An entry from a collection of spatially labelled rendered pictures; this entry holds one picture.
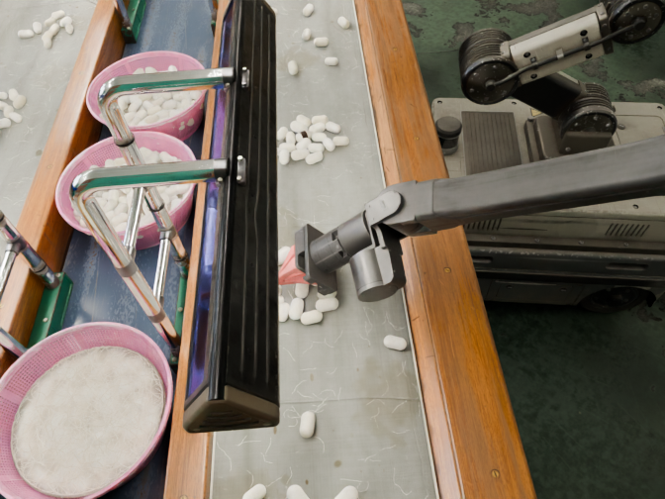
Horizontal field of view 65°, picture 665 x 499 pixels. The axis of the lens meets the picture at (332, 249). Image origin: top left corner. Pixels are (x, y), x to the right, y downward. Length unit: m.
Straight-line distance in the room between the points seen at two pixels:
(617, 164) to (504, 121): 0.98
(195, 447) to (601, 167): 0.61
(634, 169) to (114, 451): 0.75
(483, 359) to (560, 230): 0.73
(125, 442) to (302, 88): 0.80
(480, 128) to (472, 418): 0.97
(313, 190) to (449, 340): 0.39
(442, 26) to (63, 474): 2.52
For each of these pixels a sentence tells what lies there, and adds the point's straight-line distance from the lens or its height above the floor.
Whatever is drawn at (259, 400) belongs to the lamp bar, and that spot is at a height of 1.08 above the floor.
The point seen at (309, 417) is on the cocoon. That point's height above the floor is 0.76.
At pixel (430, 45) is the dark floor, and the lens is 2.74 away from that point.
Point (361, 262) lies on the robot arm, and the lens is 0.73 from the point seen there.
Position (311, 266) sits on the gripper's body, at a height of 0.84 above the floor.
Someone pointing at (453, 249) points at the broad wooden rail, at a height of 0.76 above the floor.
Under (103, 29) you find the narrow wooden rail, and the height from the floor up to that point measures 0.76.
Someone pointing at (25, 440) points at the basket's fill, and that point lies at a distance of 0.92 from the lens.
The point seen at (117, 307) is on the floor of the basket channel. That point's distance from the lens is 1.03.
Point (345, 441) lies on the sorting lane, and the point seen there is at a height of 0.74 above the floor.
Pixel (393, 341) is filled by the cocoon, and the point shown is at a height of 0.76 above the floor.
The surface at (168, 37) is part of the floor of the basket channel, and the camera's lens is 1.62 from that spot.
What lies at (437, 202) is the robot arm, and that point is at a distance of 0.69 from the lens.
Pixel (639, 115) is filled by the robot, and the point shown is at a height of 0.47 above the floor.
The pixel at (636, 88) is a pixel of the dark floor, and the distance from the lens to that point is 2.71.
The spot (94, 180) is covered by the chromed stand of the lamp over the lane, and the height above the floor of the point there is 1.12.
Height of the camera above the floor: 1.49
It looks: 54 degrees down
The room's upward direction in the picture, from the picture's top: 4 degrees counter-clockwise
